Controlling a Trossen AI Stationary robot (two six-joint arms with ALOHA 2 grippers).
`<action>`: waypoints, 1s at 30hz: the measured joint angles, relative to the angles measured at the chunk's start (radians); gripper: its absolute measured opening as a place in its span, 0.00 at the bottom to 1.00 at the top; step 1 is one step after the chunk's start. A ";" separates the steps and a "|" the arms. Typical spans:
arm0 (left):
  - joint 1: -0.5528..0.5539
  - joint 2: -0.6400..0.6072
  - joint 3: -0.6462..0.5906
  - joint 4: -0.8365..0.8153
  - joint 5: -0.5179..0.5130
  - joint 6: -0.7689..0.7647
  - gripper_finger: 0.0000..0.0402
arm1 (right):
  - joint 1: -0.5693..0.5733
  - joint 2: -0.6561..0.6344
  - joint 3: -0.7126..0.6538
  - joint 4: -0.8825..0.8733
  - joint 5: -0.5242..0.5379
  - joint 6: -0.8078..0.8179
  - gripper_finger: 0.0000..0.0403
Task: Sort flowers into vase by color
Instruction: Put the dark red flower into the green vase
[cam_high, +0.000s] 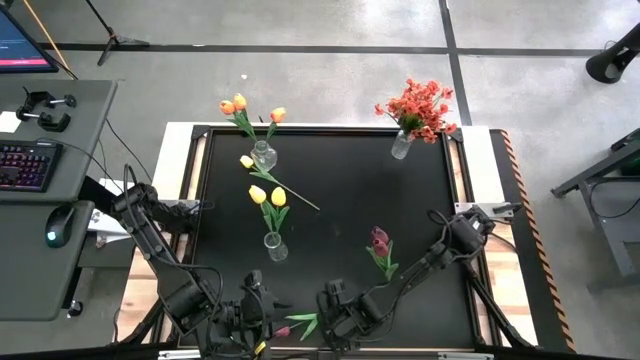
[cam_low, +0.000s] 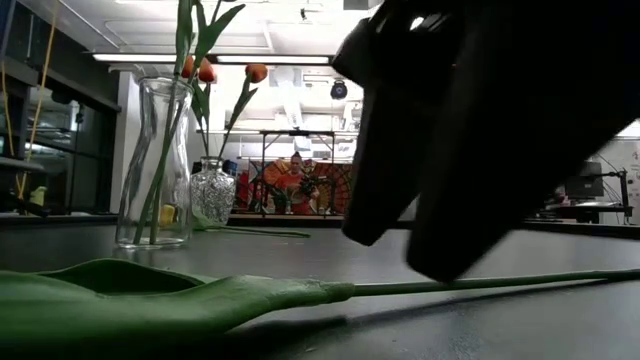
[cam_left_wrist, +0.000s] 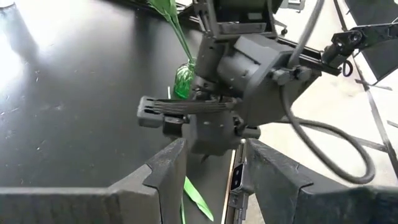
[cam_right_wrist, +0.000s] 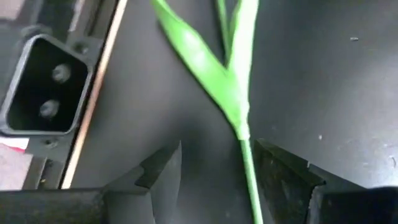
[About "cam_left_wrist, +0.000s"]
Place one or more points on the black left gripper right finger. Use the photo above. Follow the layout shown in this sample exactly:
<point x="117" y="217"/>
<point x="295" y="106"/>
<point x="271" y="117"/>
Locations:
<point x="311" y="205"/>

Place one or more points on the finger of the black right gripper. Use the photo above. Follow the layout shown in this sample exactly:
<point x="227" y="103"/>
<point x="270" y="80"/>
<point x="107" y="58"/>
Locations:
<point x="149" y="112"/>
<point x="174" y="126"/>

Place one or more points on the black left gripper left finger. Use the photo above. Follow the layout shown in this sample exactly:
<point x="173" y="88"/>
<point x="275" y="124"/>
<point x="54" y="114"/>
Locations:
<point x="93" y="205"/>

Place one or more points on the green glass vase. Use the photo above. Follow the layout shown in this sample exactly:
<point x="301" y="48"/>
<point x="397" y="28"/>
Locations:
<point x="183" y="81"/>

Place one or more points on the tall clear glass vase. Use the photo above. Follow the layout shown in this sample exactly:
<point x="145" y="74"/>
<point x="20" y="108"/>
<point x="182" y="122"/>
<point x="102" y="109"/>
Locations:
<point x="4" y="3"/>

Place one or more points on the black metal side table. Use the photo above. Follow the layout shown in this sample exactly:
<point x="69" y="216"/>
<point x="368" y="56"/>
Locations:
<point x="382" y="62"/>

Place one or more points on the black gantry frame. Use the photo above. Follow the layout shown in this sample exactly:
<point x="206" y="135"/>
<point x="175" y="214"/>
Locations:
<point x="357" y="37"/>

